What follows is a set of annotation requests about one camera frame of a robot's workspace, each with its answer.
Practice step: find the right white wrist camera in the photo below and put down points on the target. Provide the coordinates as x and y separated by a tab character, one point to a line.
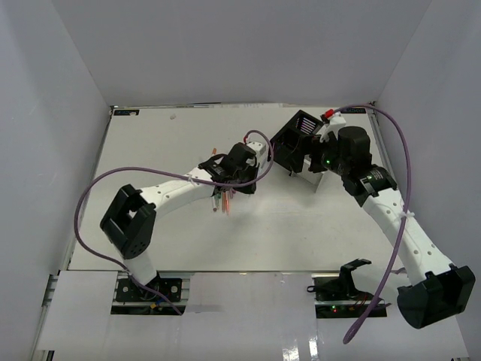
333	122

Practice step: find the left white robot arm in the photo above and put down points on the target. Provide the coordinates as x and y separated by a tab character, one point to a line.
129	220

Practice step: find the white slotted container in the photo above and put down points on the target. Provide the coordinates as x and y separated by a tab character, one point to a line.
312	179

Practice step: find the black slotted container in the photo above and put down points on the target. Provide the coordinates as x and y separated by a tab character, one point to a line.
294	141

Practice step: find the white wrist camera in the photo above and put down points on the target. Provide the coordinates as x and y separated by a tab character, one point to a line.
333	122
262	151

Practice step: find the left blue table label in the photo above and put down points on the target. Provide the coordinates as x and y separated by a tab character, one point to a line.
126	112

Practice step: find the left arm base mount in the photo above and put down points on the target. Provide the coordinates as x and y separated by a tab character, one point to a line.
163	297

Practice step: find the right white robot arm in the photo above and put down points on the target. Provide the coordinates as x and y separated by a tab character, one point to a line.
438	288

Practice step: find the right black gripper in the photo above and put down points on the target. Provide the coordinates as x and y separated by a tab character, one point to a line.
312	145

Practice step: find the blue table label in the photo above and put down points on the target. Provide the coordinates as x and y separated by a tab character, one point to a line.
126	112
353	110

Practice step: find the right blue table label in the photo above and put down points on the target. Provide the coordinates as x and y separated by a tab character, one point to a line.
353	110

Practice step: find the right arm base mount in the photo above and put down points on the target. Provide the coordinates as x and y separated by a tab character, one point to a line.
336	296

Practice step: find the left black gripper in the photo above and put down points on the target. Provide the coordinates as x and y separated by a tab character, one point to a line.
249	189

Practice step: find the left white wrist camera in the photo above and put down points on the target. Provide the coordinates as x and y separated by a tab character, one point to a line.
262	151

